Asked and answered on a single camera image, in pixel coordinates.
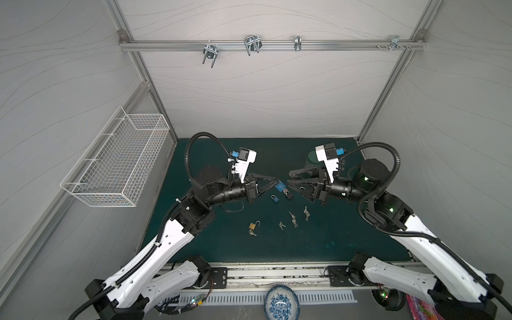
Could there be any small blue padlock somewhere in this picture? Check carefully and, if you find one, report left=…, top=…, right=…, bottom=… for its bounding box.
left=275, top=181, right=286, bottom=192

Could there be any silver key pair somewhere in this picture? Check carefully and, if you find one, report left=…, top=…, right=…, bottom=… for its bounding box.
left=303, top=206, right=311, bottom=221

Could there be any brass padlock with keys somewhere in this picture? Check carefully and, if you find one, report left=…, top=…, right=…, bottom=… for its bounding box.
left=248, top=221, right=261, bottom=236

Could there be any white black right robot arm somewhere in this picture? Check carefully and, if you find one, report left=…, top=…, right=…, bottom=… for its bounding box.
left=288, top=155, right=511, bottom=319

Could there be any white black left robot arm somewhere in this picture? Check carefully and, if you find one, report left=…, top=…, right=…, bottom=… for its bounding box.
left=70, top=166, right=279, bottom=319

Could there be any clear jar green lid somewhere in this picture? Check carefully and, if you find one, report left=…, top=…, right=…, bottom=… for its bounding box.
left=305, top=151, right=322, bottom=169

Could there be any blue white patterned plate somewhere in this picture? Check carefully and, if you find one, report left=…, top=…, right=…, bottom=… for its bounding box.
left=263, top=285, right=300, bottom=320

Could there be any metal U-bolt clamp left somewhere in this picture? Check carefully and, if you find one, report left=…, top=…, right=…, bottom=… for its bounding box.
left=202, top=44, right=219, bottom=68

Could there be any metal u-bolt clamp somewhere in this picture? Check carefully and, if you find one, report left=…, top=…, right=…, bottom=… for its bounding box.
left=202, top=44, right=219, bottom=68
left=243, top=35, right=262, bottom=56

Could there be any metal U-bolt clamp middle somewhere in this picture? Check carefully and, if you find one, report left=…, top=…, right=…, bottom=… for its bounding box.
left=243, top=35, right=262, bottom=56

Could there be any metal hook clamp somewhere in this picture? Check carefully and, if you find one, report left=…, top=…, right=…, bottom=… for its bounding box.
left=294, top=35, right=302, bottom=52

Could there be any pink Fox's candy bag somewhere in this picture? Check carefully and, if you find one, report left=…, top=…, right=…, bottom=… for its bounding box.
left=407, top=295, right=437, bottom=320

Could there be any aluminium top crossbar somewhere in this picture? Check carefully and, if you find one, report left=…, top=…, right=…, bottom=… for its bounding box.
left=119, top=37, right=427, bottom=52

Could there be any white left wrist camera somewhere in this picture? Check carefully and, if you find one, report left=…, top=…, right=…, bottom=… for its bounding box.
left=227, top=148, right=257, bottom=183

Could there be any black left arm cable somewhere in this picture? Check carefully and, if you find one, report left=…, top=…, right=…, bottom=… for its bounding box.
left=67, top=131, right=233, bottom=320

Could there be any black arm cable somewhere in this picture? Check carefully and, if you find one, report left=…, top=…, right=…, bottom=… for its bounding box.
left=339, top=141, right=512, bottom=315
left=67, top=131, right=233, bottom=320

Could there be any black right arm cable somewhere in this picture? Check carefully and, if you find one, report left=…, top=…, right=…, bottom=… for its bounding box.
left=339, top=141, right=512, bottom=315

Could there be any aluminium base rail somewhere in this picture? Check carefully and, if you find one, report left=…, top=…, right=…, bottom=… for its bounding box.
left=159, top=261, right=433, bottom=295

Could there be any white slotted cable duct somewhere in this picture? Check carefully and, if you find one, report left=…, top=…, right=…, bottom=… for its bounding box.
left=203, top=290, right=357, bottom=306

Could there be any white wire basket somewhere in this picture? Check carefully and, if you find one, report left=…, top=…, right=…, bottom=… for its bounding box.
left=60, top=106, right=169, bottom=207

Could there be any metal bracket clamp right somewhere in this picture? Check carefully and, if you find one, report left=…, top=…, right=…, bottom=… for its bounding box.
left=376, top=35, right=411, bottom=52

